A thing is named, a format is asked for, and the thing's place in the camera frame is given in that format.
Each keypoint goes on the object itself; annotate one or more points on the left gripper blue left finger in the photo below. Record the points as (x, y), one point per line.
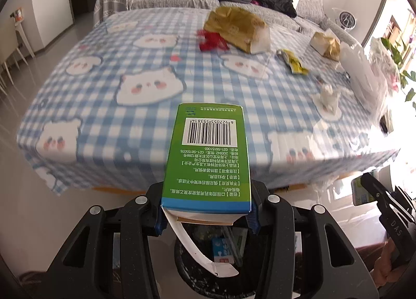
(161, 220)

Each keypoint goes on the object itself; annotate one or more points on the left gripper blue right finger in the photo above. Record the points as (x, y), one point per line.
(252, 217)

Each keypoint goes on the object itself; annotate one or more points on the green white carton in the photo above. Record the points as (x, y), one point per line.
(360, 195)

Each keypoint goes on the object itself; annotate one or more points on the green medicine box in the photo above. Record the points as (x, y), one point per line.
(207, 179)

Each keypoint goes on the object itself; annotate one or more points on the white tissue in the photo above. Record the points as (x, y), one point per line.
(330, 98)

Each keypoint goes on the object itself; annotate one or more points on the yellow snack wrapper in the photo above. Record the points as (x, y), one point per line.
(292, 62)

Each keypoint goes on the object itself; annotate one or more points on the small gold tissue pack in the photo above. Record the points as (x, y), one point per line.
(327, 44)

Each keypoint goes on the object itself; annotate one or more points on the large gold paper bag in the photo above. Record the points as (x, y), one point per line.
(241, 28)

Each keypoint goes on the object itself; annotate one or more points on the black trash bin with liner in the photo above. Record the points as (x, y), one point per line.
(245, 248)

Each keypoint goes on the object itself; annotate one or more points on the white blue milk carton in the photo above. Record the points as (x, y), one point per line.
(221, 251)

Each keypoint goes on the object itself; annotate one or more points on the blue checkered bear tablecloth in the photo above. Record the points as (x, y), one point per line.
(105, 115)

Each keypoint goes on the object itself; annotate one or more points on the clear plastic bag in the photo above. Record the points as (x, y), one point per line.
(374, 77)

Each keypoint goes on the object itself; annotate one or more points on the green houseplant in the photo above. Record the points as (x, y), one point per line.
(404, 75)

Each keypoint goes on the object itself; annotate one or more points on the small desk fan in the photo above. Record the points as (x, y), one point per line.
(344, 19)

